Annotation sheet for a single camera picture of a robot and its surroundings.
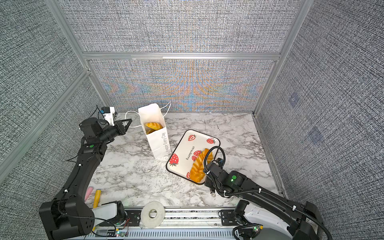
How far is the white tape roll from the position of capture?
732 mm

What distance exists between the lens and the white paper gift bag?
31.6 inches

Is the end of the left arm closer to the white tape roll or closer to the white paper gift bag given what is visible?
the white paper gift bag
